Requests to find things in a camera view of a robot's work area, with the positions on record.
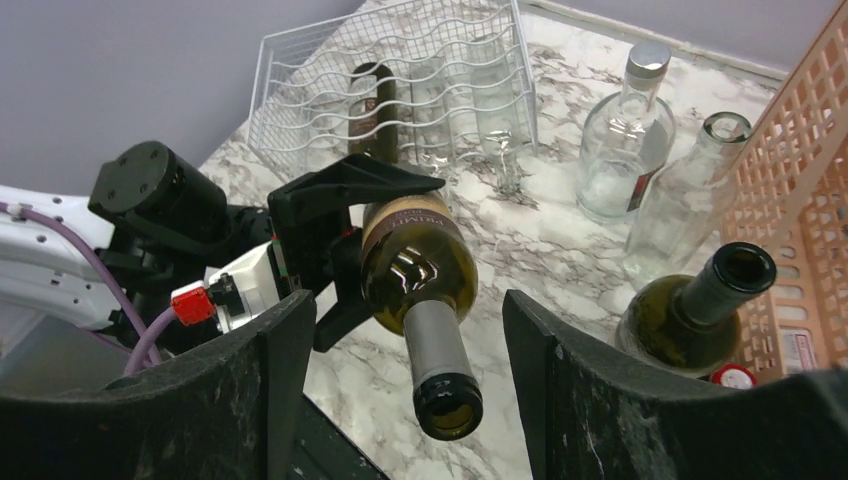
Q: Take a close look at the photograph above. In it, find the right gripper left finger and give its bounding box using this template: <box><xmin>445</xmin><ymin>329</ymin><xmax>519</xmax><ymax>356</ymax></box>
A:
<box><xmin>1</xmin><ymin>290</ymin><xmax>316</xmax><ymax>479</ymax></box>

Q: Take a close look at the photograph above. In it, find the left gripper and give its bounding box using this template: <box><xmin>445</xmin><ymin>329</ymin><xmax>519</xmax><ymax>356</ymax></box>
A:
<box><xmin>267</xmin><ymin>154</ymin><xmax>446</xmax><ymax>353</ymax></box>

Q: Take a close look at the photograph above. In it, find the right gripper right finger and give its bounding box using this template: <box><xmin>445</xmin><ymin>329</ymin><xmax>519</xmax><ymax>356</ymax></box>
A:
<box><xmin>502</xmin><ymin>290</ymin><xmax>847</xmax><ymax>479</ymax></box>

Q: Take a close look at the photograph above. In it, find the green wine bottle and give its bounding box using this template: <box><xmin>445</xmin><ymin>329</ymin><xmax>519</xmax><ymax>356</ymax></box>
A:
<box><xmin>361</xmin><ymin>192</ymin><xmax>483</xmax><ymax>441</ymax></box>
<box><xmin>613</xmin><ymin>241</ymin><xmax>777</xmax><ymax>378</ymax></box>
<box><xmin>347</xmin><ymin>62</ymin><xmax>399</xmax><ymax>164</ymax></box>

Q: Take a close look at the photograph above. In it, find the tall clear glass bottle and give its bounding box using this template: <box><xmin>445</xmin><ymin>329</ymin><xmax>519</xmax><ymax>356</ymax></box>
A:
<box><xmin>622</xmin><ymin>111</ymin><xmax>752</xmax><ymax>290</ymax></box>

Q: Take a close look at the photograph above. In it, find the small clear glass bottle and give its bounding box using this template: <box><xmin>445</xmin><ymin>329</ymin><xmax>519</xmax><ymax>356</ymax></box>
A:
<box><xmin>466</xmin><ymin>34</ymin><xmax>524</xmax><ymax>196</ymax></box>

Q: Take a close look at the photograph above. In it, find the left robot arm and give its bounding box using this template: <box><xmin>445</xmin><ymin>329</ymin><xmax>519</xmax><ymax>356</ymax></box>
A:
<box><xmin>1</xmin><ymin>141</ymin><xmax>442</xmax><ymax>354</ymax></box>

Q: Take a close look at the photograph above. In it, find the clear round liquor bottle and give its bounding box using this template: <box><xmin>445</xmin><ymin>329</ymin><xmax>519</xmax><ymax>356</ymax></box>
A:
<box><xmin>576</xmin><ymin>40</ymin><xmax>676</xmax><ymax>223</ymax></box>

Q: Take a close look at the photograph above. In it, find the peach plastic file organizer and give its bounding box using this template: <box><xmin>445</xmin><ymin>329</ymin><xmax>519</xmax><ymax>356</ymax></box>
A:
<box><xmin>721</xmin><ymin>2</ymin><xmax>847</xmax><ymax>384</ymax></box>

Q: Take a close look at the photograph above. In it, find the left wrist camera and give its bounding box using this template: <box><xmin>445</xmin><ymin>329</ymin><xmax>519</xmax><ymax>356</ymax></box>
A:
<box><xmin>170</xmin><ymin>238</ymin><xmax>292</xmax><ymax>334</ymax></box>

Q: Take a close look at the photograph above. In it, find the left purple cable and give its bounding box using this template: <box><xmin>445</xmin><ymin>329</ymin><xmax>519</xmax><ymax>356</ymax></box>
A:
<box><xmin>0</xmin><ymin>201</ymin><xmax>180</xmax><ymax>379</ymax></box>

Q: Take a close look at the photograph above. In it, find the white wire wine rack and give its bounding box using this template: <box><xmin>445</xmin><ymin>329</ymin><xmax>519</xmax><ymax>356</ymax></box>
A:
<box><xmin>247</xmin><ymin>1</ymin><xmax>538</xmax><ymax>175</ymax></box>

